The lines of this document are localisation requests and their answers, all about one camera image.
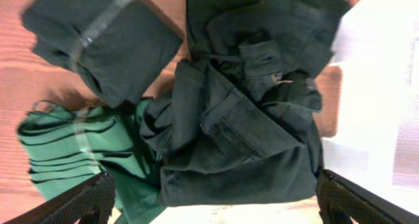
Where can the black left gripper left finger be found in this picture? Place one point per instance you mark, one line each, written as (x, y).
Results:
(90, 202)

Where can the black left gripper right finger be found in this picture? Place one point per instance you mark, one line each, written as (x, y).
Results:
(343, 202)

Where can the green cloth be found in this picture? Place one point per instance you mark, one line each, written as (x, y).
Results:
(66, 148)

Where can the dark pants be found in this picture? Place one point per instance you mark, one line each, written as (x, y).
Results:
(238, 126)

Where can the black taped garment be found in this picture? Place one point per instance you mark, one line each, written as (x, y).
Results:
(117, 47)

